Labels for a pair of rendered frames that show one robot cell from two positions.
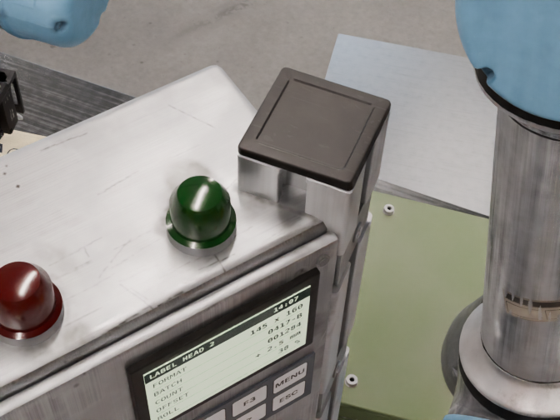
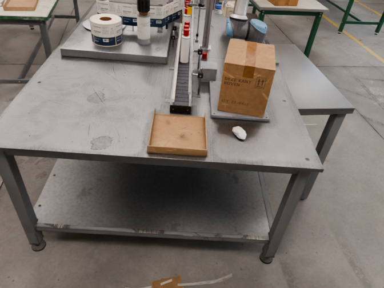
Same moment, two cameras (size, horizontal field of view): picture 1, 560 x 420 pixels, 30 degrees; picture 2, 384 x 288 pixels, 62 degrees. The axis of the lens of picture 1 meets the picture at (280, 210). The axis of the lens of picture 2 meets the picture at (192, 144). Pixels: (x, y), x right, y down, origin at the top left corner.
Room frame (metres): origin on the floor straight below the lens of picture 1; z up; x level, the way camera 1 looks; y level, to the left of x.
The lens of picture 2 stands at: (-0.65, -2.07, 1.77)
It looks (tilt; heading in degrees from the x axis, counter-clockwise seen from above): 40 degrees down; 67
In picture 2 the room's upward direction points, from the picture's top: 6 degrees clockwise
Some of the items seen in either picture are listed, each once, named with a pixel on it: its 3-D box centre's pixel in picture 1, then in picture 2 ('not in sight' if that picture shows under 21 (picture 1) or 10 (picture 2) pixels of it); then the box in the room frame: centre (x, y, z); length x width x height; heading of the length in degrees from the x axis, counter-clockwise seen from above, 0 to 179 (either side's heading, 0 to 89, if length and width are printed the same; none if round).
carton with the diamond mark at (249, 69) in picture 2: not in sight; (246, 77); (0.18, -0.75, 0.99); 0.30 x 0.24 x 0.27; 60
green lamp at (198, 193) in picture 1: (200, 208); not in sight; (0.22, 0.03, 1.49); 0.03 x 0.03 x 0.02
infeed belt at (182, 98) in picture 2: not in sight; (184, 44); (0.10, 0.00, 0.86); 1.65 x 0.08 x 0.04; 70
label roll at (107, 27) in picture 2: not in sight; (106, 30); (-0.42, 0.09, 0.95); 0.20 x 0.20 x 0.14
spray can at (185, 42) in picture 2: not in sight; (185, 46); (-0.01, -0.31, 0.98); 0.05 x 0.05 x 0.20
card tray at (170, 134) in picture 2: not in sight; (178, 130); (-0.24, -0.94, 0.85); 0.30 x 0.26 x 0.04; 70
